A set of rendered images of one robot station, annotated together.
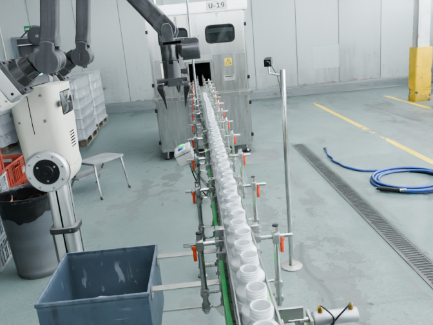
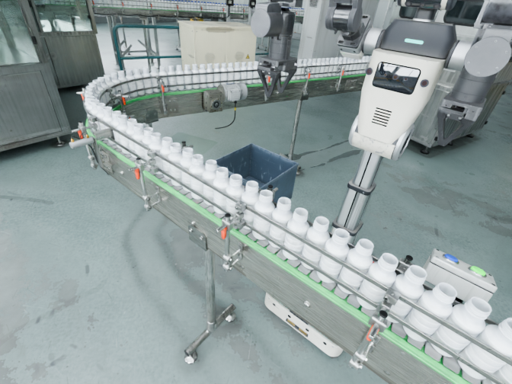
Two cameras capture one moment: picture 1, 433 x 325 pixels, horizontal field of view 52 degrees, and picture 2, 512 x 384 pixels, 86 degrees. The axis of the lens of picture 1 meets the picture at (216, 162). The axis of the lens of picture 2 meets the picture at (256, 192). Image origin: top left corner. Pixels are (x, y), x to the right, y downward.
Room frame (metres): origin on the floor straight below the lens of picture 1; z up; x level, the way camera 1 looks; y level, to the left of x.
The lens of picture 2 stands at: (1.98, -0.56, 1.63)
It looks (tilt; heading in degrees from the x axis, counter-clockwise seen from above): 36 degrees down; 128
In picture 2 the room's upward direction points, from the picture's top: 5 degrees clockwise
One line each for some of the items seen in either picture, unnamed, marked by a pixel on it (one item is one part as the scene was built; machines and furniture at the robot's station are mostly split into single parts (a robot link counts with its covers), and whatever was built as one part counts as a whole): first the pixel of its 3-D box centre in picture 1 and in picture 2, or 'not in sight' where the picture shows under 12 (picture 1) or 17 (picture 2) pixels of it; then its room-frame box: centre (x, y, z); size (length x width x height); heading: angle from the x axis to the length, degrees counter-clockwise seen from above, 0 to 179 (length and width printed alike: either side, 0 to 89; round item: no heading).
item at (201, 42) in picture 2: not in sight; (218, 64); (-1.77, 2.92, 0.59); 1.10 x 0.62 x 1.18; 74
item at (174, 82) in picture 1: (180, 93); (273, 78); (1.50, 0.10, 1.44); 0.07 x 0.07 x 0.09; 2
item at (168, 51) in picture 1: (171, 52); (281, 24); (1.50, 0.11, 1.57); 0.07 x 0.06 x 0.07; 93
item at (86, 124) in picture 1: (60, 111); not in sight; (8.28, 2.78, 0.59); 1.24 x 1.03 x 1.17; 4
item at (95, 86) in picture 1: (76, 100); not in sight; (9.86, 2.92, 0.59); 1.25 x 1.03 x 1.17; 3
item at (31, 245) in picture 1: (35, 230); not in sight; (3.20, 1.43, 0.32); 0.45 x 0.45 x 0.64
